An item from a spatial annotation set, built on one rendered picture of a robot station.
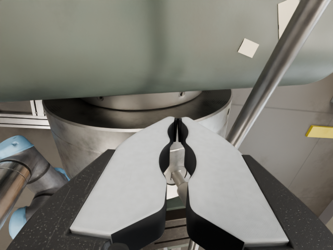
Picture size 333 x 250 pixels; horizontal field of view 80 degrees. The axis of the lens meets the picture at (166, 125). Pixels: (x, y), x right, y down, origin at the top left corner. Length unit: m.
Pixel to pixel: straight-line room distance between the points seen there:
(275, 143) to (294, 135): 0.21
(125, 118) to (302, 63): 0.20
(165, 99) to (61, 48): 0.14
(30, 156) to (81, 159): 0.32
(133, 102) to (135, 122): 0.03
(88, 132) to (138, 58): 0.11
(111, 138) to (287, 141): 2.23
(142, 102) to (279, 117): 1.93
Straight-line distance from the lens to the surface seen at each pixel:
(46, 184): 0.63
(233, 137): 0.16
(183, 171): 0.28
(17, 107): 1.50
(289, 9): 0.22
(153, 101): 0.26
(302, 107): 2.23
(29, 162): 0.58
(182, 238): 0.97
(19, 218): 0.61
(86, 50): 0.18
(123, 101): 0.26
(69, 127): 0.27
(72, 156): 0.30
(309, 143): 2.60
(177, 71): 0.19
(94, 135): 0.25
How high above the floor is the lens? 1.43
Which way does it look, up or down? 58 degrees down
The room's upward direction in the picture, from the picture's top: 161 degrees clockwise
